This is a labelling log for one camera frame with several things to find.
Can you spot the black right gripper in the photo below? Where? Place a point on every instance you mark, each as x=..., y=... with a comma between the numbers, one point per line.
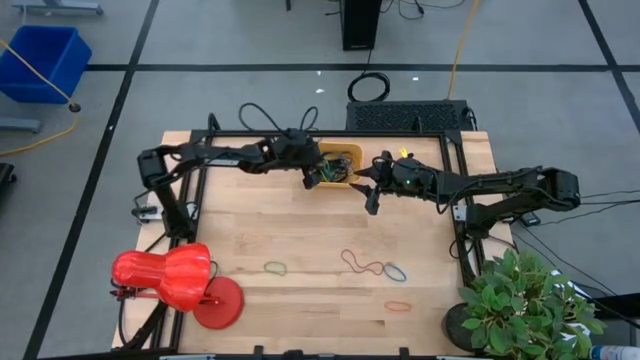
x=407, y=177

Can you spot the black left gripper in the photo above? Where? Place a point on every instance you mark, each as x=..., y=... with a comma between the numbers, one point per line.
x=297, y=150

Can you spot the dark blue rubber band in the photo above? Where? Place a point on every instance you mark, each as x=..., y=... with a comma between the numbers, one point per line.
x=345, y=165

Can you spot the red rubber band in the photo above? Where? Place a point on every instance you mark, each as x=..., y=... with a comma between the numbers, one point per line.
x=357, y=267

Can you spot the olive green rubber band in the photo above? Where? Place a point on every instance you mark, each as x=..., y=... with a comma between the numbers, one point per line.
x=265, y=269

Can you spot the orange rubber band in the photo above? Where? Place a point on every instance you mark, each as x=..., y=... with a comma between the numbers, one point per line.
x=398, y=310

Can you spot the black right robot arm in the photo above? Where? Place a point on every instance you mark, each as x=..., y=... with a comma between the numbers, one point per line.
x=500, y=182

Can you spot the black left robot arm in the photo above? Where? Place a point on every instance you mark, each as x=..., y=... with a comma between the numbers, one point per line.
x=165, y=165

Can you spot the yellow plastic bin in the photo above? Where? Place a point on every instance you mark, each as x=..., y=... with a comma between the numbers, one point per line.
x=345, y=148

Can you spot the blue plastic floor bin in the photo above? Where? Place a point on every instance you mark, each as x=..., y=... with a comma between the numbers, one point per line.
x=45, y=62

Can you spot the black perforated metal case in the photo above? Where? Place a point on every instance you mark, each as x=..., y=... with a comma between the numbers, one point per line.
x=400, y=116

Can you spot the black computer tower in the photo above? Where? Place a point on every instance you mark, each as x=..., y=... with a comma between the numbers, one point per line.
x=360, y=25

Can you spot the red desk lamp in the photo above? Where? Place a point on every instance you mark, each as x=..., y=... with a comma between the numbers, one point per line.
x=170, y=275

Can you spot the green potted plant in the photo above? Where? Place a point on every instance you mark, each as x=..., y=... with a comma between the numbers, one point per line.
x=525, y=300

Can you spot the black round floor weight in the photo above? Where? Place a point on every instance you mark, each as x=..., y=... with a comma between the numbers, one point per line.
x=75, y=107

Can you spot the clear plastic bottle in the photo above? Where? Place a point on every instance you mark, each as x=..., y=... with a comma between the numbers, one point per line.
x=617, y=353

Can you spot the grey metal furniture base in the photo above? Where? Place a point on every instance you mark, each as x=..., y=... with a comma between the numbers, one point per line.
x=60, y=7

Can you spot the white metal bracket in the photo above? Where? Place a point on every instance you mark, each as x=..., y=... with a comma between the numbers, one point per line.
x=460, y=213

